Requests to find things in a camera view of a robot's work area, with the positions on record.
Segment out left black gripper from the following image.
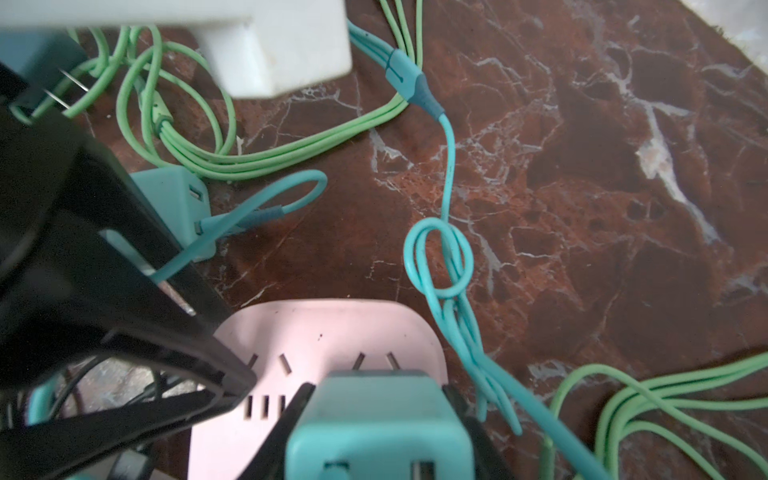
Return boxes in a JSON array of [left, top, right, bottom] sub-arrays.
[[0, 59, 259, 480]]

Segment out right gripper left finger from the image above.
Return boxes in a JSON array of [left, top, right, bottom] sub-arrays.
[[238, 382, 316, 480]]

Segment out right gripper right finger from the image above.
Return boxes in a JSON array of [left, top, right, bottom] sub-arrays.
[[442, 385, 515, 480]]

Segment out pink power strip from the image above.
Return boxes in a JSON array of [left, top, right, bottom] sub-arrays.
[[188, 299, 448, 479]]

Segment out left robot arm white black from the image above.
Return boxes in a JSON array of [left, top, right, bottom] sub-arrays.
[[1, 1, 352, 479]]

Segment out green cable bundle right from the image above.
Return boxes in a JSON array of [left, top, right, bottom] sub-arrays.
[[8, 0, 424, 182]]

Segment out teal cable right side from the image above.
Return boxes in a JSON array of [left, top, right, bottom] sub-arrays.
[[149, 20, 613, 480]]

